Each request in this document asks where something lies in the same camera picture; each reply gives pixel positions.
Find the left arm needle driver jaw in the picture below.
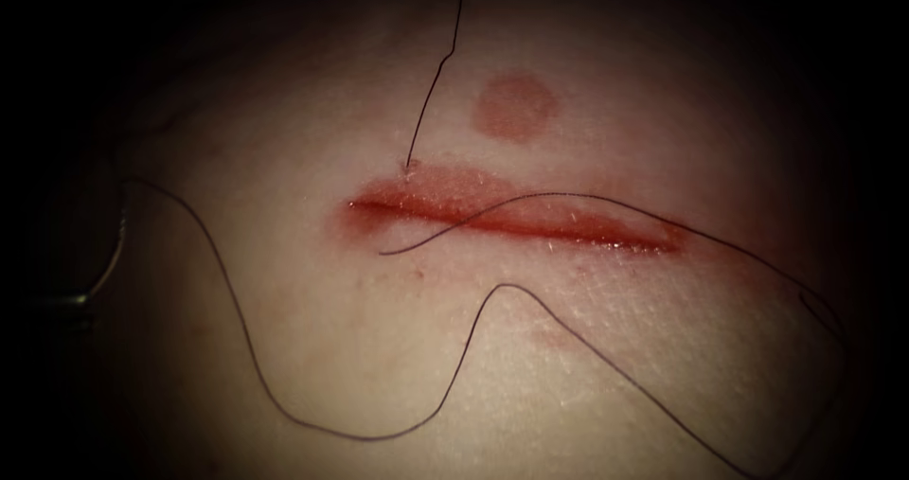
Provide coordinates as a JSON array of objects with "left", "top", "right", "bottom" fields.
[{"left": 39, "top": 292, "right": 94, "bottom": 309}]

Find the curved steel needle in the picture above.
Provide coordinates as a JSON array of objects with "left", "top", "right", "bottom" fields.
[{"left": 83, "top": 180, "right": 131, "bottom": 304}]

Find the black thread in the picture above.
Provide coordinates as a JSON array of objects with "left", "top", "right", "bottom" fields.
[{"left": 118, "top": 0, "right": 847, "bottom": 480}]

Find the tissue pad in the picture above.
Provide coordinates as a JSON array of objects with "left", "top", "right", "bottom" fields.
[{"left": 27, "top": 0, "right": 882, "bottom": 480}]

